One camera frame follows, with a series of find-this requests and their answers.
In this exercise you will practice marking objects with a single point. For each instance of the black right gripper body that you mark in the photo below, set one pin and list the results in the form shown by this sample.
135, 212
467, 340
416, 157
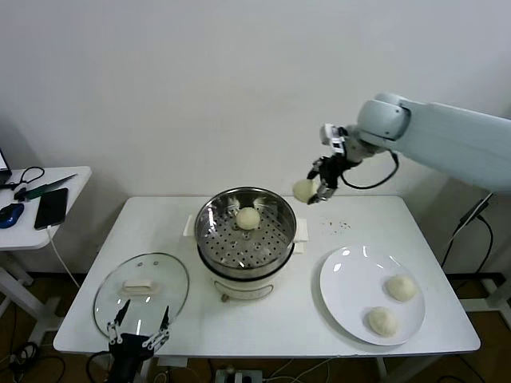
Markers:
331, 169

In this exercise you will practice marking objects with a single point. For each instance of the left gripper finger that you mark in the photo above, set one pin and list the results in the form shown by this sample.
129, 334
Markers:
165, 319
123, 313

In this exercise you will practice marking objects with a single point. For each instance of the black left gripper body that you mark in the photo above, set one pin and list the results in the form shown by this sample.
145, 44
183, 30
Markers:
127, 349

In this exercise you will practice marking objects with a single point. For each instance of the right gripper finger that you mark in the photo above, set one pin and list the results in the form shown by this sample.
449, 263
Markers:
315, 167
323, 194

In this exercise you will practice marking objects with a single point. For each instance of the white steamed baozi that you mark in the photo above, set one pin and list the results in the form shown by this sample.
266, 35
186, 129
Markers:
302, 189
247, 218
382, 322
400, 287

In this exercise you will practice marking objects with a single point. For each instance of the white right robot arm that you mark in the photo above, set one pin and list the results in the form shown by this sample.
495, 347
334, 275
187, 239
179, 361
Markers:
439, 131

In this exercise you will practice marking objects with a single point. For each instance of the stainless steel steamer basket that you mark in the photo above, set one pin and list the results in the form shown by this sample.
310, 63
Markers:
239, 247

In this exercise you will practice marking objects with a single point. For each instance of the white round plate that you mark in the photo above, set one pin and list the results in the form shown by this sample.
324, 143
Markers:
351, 279

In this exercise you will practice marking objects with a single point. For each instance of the white power strip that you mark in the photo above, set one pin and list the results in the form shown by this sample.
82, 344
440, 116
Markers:
239, 376

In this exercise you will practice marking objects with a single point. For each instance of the white side table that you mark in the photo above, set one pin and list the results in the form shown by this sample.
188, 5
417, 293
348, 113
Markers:
24, 239

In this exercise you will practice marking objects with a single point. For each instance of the black smartphone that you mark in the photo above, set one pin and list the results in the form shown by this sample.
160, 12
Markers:
51, 208

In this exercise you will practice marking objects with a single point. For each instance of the green flat strip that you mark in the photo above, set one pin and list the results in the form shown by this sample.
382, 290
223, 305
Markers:
44, 189

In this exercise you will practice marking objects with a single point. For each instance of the blue computer mouse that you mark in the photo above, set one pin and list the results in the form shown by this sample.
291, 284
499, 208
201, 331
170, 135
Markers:
11, 214

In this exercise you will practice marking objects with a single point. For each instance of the white shelf table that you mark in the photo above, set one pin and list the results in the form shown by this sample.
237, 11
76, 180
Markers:
493, 295

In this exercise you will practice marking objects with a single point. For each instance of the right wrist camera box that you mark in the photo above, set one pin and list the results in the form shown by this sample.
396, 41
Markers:
333, 137

